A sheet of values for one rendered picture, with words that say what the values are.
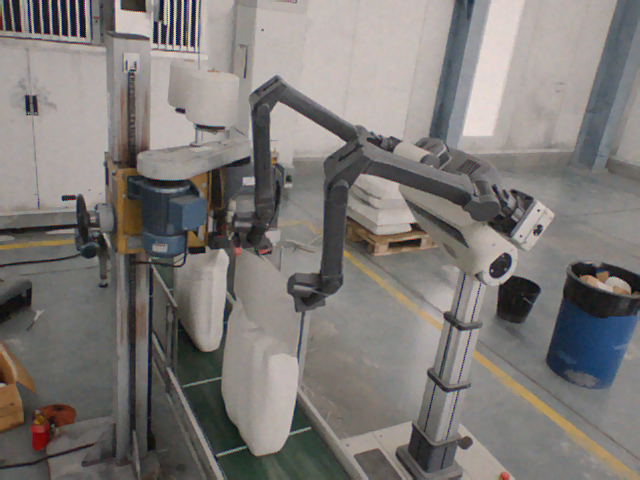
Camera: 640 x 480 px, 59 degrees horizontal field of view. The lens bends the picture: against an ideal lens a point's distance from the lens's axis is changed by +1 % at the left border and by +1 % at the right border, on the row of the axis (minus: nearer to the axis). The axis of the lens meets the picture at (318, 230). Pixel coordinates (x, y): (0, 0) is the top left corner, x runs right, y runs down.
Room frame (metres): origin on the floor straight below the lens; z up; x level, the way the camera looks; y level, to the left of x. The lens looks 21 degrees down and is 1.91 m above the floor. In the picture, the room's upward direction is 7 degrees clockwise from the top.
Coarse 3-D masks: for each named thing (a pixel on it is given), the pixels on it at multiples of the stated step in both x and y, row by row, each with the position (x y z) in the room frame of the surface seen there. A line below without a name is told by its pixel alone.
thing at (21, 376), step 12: (0, 348) 2.22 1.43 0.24; (0, 360) 2.23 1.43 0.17; (12, 360) 2.17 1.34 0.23; (0, 372) 2.24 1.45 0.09; (12, 372) 2.08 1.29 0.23; (24, 372) 2.15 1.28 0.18; (12, 384) 2.01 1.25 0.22; (24, 384) 2.05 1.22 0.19; (0, 396) 1.96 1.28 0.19; (12, 396) 2.00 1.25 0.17; (0, 408) 1.96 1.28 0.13; (12, 408) 1.99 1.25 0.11; (0, 420) 1.95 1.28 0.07; (12, 420) 1.98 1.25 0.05; (0, 432) 1.95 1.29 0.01
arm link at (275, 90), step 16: (272, 80) 1.76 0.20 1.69; (256, 96) 1.73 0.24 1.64; (272, 96) 1.71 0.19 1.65; (288, 96) 1.74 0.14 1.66; (304, 96) 1.77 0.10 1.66; (256, 112) 1.70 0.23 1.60; (304, 112) 1.77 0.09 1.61; (320, 112) 1.79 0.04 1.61; (336, 128) 1.83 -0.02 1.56; (352, 128) 1.84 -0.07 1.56
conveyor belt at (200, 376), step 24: (168, 288) 2.75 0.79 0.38; (192, 360) 2.12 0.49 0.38; (216, 360) 2.15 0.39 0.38; (192, 384) 1.96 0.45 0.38; (216, 384) 1.98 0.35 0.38; (216, 408) 1.83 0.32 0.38; (216, 432) 1.69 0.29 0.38; (312, 432) 1.76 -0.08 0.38; (216, 456) 1.58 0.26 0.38; (240, 456) 1.59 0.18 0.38; (264, 456) 1.60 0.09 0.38; (288, 456) 1.62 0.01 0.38; (312, 456) 1.63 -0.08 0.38
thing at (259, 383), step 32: (256, 256) 1.86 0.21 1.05; (256, 288) 1.73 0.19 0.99; (256, 320) 1.71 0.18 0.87; (288, 320) 1.61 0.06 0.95; (224, 352) 1.88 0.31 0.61; (256, 352) 1.63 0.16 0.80; (288, 352) 1.59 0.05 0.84; (224, 384) 1.82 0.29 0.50; (256, 384) 1.60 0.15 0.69; (288, 384) 1.61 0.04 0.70; (256, 416) 1.59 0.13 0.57; (288, 416) 1.62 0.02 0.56; (256, 448) 1.59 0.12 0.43
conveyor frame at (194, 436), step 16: (160, 352) 2.10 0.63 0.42; (160, 368) 2.13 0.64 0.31; (176, 384) 1.89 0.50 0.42; (176, 400) 1.90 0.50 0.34; (304, 400) 1.90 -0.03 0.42; (176, 416) 1.86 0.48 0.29; (192, 416) 1.72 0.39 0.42; (304, 416) 1.88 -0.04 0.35; (320, 416) 1.81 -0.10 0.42; (192, 432) 1.72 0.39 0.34; (320, 432) 1.77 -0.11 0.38; (192, 448) 1.70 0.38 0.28; (208, 448) 1.57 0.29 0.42; (336, 448) 1.67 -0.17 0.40; (208, 464) 1.54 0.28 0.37; (352, 464) 1.58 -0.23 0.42
